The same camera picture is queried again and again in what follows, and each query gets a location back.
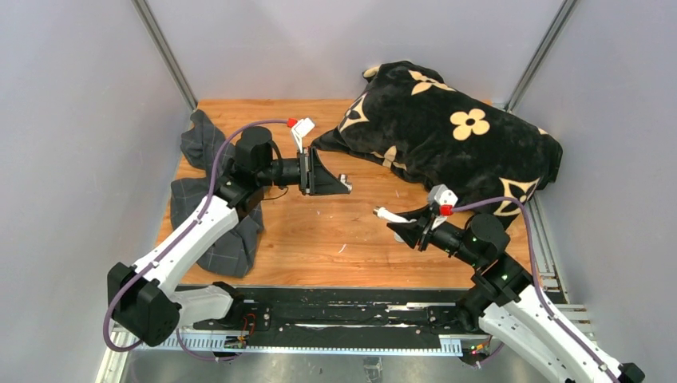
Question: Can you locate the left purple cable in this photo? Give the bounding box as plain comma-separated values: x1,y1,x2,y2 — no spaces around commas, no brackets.
102,118,299,363

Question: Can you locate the left aluminium frame post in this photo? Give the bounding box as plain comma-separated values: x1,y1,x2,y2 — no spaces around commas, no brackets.
131,0,198,110

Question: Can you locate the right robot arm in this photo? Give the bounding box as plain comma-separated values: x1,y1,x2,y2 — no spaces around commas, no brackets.
374,207,646,382

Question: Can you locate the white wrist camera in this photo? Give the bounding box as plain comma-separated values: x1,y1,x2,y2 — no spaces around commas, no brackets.
287,117,315,152
427,184,458,230

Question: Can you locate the right aluminium frame post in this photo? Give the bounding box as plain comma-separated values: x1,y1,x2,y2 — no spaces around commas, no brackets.
504,0,579,113

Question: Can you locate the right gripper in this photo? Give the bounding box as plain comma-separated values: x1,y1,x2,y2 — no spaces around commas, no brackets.
387,203,482,267

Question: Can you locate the aluminium frame post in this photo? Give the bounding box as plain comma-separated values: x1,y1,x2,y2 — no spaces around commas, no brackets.
131,0,198,110
504,0,579,113

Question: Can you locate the grey checked cloth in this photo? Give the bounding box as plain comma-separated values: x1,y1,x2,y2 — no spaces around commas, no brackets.
170,109,264,278

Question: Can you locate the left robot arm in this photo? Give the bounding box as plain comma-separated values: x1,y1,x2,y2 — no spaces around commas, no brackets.
102,118,352,352

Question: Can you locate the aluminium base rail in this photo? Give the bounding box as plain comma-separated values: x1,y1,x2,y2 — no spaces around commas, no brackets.
103,198,621,382

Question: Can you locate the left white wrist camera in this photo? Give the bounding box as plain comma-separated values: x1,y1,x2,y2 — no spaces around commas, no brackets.
287,117,315,152

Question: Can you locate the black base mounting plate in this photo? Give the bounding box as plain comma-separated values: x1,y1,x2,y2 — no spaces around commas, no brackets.
192,286,490,351

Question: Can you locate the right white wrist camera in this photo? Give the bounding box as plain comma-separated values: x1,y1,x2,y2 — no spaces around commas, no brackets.
427,184,458,230

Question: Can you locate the metal tee pipe fitting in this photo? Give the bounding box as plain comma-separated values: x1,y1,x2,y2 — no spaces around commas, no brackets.
339,174,353,194

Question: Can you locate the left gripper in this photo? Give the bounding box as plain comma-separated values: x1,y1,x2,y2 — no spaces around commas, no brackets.
256,146,347,195

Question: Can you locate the black floral plush blanket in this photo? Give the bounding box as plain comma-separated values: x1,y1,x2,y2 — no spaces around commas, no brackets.
312,61,564,227

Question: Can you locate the white plastic water faucet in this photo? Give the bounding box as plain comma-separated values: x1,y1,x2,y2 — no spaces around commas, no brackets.
373,206,415,223

